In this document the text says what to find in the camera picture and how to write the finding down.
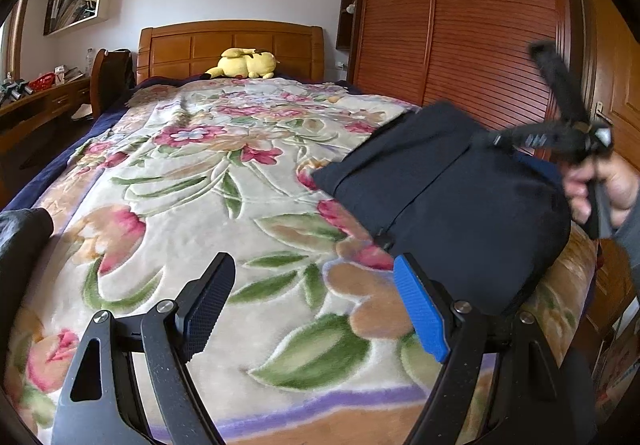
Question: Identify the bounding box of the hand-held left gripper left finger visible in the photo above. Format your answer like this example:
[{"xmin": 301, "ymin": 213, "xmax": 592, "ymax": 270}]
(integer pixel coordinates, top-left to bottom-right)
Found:
[{"xmin": 50, "ymin": 252, "xmax": 236, "ymax": 445}]

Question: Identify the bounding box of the dark grey cloth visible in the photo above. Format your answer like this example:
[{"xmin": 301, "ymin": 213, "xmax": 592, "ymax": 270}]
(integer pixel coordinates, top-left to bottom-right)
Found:
[{"xmin": 0, "ymin": 208, "xmax": 55, "ymax": 298}]

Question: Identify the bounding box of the navy blue bedsheet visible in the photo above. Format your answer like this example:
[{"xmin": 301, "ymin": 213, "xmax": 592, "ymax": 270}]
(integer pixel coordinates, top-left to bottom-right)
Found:
[{"xmin": 0, "ymin": 76, "xmax": 191, "ymax": 213}]

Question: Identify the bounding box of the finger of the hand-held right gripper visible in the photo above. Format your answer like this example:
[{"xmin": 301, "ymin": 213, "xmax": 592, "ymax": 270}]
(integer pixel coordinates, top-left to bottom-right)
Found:
[{"xmin": 492, "ymin": 122, "xmax": 584, "ymax": 153}]

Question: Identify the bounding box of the wooden chair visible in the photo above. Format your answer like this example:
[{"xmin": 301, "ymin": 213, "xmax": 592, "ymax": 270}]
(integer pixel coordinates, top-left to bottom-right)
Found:
[{"xmin": 90, "ymin": 48, "xmax": 136, "ymax": 120}]

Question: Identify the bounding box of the yellow plush toy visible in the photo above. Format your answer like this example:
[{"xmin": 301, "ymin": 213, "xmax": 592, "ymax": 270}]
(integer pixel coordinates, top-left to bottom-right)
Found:
[{"xmin": 204, "ymin": 47, "xmax": 278, "ymax": 80}]

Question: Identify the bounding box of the wooden desk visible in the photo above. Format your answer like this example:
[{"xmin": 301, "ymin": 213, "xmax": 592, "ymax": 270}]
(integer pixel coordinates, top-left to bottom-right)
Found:
[{"xmin": 0, "ymin": 75, "xmax": 94, "ymax": 148}]

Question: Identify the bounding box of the wooden bed headboard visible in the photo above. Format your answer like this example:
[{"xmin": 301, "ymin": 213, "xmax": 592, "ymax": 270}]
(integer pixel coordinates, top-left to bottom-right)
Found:
[{"xmin": 136, "ymin": 20, "xmax": 325, "ymax": 87}]

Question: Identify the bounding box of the floral blanket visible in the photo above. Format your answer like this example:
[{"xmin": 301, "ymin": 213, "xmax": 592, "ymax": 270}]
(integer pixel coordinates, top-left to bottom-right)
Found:
[{"xmin": 10, "ymin": 78, "xmax": 601, "ymax": 445}]

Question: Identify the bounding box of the wooden wardrobe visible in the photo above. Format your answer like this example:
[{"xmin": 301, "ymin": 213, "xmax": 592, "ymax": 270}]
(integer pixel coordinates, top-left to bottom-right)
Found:
[{"xmin": 352, "ymin": 0, "xmax": 640, "ymax": 376}]

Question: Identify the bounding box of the person's right hand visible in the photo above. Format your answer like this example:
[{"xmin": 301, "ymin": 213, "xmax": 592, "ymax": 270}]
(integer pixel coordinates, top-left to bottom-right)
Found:
[{"xmin": 564, "ymin": 156, "xmax": 640, "ymax": 227}]

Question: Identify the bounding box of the black coat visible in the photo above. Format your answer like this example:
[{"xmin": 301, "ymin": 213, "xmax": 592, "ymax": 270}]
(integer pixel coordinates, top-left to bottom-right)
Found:
[{"xmin": 311, "ymin": 100, "xmax": 572, "ymax": 317}]

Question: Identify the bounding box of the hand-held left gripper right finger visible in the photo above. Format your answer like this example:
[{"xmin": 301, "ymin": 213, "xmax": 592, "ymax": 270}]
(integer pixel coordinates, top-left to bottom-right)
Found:
[{"xmin": 393, "ymin": 252, "xmax": 596, "ymax": 445}]

